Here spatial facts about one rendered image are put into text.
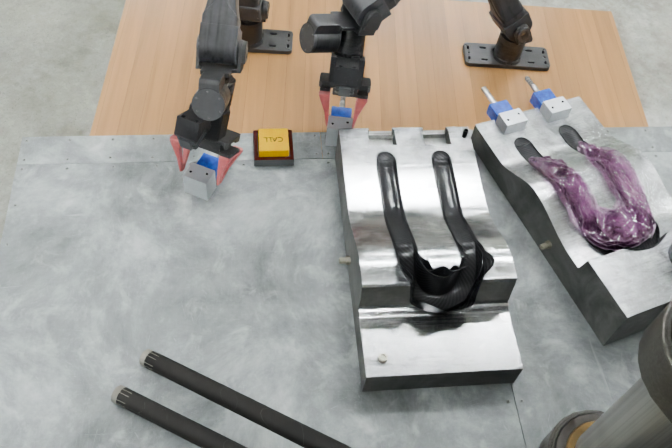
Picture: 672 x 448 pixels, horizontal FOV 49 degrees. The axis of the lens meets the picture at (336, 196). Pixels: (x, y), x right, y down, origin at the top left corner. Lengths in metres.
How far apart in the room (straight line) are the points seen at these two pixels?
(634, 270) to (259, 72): 0.88
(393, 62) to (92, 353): 0.91
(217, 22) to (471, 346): 0.70
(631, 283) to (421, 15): 0.85
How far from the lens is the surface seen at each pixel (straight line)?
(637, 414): 0.64
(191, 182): 1.43
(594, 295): 1.38
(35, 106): 2.81
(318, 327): 1.31
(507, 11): 1.66
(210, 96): 1.27
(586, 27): 1.98
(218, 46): 1.32
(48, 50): 3.00
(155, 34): 1.78
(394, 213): 1.36
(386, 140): 1.48
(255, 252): 1.38
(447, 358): 1.25
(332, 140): 1.53
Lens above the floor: 1.97
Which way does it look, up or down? 53 degrees down
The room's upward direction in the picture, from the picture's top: 8 degrees clockwise
